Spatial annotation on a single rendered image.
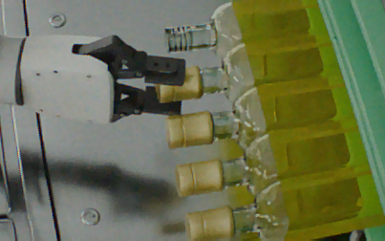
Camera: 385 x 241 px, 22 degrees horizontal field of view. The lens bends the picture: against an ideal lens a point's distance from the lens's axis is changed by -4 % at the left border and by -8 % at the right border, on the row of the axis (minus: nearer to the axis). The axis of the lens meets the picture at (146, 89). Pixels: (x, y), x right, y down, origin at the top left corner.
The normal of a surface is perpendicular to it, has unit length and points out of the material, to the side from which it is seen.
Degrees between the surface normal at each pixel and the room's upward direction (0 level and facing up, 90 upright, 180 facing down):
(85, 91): 73
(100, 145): 90
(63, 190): 90
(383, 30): 90
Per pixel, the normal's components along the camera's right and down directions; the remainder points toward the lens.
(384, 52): 0.04, -0.56
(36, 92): -0.17, 0.80
